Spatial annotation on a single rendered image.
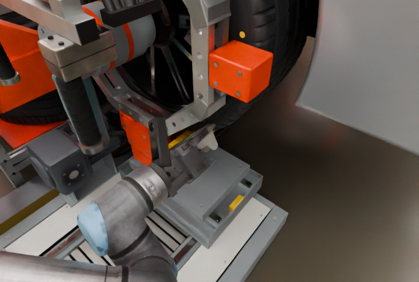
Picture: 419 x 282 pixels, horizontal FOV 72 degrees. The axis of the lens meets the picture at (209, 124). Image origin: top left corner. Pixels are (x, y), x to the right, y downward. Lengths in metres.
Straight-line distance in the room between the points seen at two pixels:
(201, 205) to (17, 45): 0.80
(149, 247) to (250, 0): 0.48
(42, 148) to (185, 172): 0.62
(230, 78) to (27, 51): 0.79
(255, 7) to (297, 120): 1.33
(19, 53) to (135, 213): 0.73
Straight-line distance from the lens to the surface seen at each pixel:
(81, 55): 0.45
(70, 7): 0.44
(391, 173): 1.71
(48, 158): 1.11
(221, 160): 1.21
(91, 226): 0.57
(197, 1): 0.50
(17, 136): 1.49
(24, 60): 1.13
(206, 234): 1.11
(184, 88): 0.79
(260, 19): 0.55
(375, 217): 1.50
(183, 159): 0.64
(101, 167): 1.45
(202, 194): 1.10
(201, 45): 0.53
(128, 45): 0.66
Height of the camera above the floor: 1.13
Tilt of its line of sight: 41 degrees down
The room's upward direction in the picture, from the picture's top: straight up
